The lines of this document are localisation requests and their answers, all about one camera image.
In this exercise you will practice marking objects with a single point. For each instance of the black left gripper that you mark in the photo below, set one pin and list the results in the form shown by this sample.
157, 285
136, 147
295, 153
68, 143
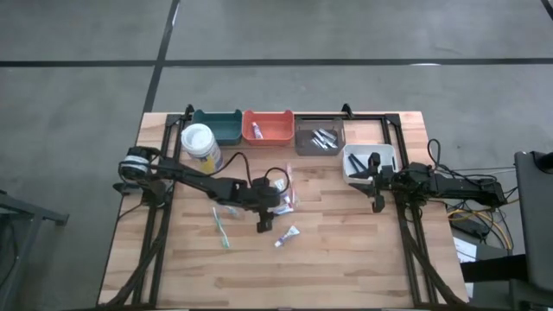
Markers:
265, 198

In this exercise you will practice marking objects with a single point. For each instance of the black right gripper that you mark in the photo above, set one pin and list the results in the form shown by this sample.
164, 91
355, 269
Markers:
382, 181

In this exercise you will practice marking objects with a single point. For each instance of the black comb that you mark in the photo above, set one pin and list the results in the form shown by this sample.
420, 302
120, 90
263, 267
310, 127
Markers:
393, 164
355, 162

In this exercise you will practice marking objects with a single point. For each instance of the red toothbrush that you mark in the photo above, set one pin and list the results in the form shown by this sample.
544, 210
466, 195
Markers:
290, 173

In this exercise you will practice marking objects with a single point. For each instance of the small toothpaste tubes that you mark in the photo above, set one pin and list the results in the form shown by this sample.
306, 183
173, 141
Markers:
288, 235

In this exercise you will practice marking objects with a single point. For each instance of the green toothbrush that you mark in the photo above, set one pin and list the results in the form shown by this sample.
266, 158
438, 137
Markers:
220, 226

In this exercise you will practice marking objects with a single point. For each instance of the Lysol disinfecting wipes canister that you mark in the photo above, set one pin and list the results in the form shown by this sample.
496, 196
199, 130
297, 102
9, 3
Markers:
198, 140

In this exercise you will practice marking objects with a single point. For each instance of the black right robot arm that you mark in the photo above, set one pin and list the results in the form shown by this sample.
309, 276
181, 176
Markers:
458, 188

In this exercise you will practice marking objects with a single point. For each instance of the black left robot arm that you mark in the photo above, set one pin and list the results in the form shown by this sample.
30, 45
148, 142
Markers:
194, 179

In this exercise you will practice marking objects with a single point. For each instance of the white plastic bin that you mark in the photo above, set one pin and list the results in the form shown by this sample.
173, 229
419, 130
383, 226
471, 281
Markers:
387, 152

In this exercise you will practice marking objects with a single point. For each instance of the dark brown bin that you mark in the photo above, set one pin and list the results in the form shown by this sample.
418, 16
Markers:
304, 147

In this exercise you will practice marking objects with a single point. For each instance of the orange plastic bin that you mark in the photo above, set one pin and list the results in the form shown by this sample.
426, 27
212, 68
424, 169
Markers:
276, 131

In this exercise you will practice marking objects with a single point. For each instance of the black table clamp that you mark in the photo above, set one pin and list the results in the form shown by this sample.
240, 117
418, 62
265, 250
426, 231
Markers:
346, 109
189, 111

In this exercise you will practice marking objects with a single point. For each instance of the teal plastic bin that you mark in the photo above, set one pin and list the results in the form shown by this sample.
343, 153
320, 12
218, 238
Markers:
224, 129

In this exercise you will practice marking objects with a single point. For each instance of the black power brick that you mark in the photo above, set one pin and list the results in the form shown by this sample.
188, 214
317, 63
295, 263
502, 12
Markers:
468, 227

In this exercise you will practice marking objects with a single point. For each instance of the white paper sheet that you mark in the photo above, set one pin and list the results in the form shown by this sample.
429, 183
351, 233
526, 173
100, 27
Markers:
465, 250

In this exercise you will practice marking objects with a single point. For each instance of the dark grey equipment cabinet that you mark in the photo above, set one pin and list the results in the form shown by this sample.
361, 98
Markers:
535, 207

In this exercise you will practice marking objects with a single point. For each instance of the black metal rig frame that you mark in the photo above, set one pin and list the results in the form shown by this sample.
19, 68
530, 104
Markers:
392, 118

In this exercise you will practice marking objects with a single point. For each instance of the grey metal workbench frame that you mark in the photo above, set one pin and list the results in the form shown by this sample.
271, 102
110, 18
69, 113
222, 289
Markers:
34, 211

